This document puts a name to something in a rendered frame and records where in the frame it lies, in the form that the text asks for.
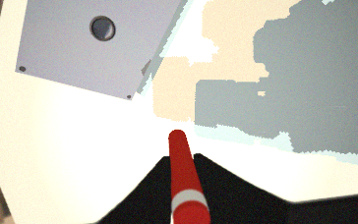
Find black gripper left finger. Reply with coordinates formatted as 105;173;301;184
86;155;172;224

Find red peg with white band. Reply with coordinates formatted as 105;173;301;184
168;129;210;224

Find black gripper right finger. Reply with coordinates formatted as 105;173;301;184
193;153;358;224

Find grey square panel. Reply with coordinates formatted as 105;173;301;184
15;0;181;101

